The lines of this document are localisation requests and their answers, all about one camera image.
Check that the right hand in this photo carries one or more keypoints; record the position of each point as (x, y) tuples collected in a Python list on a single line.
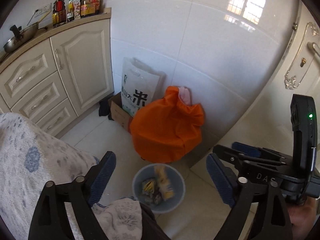
[(302, 218)]

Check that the orange cloth bag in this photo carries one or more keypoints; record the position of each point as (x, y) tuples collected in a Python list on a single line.
[(167, 129)]

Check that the cluster of condiment bottles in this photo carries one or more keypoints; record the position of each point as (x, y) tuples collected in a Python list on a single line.
[(78, 9)]

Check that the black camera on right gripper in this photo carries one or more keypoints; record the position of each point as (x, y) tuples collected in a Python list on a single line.
[(304, 127)]

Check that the dark trouser leg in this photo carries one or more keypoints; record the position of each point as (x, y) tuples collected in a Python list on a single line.
[(150, 229)]

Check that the round table floral tablecloth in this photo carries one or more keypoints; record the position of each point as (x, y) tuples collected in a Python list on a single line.
[(29, 158)]

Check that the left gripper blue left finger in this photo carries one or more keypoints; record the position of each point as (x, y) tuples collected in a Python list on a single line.
[(50, 220)]

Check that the door handle with plate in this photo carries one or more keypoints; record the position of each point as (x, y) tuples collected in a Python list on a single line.
[(307, 50)]

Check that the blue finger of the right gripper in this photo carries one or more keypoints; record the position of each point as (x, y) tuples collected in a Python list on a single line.
[(245, 149)]

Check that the lower cream kitchen cabinets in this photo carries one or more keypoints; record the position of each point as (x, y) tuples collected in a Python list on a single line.
[(59, 75)]

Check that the cardboard box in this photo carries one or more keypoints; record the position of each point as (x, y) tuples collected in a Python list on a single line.
[(118, 114)]

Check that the dark soy sauce bottle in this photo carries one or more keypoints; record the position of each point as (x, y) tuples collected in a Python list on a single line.
[(59, 13)]

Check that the wall power socket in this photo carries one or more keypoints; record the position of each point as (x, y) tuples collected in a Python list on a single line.
[(42, 10)]

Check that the blue trash bin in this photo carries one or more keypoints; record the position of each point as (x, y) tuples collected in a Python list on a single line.
[(159, 186)]

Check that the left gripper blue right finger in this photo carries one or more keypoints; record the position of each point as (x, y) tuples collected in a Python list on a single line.
[(271, 220)]

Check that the steel wok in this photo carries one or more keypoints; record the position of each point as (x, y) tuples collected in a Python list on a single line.
[(21, 36)]

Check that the white rice sack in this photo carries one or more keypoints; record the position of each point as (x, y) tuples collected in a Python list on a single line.
[(140, 85)]

